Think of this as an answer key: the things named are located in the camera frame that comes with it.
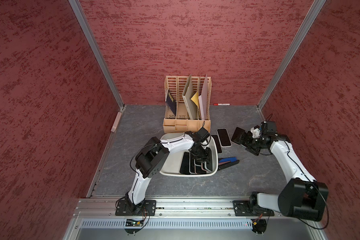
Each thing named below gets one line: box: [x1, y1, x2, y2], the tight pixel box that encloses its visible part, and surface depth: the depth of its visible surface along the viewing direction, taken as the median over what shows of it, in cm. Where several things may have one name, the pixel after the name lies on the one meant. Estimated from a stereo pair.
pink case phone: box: [179, 151, 192, 175], surface depth 89 cm
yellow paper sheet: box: [190, 91, 200, 109], surface depth 91 cm
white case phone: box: [216, 128, 232, 148], surface depth 103 cm
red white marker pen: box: [213, 103, 230, 106], surface depth 125 cm
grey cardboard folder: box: [182, 74, 199, 120], surface depth 92 cm
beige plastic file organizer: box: [163, 75, 212, 134], surface depth 103 cm
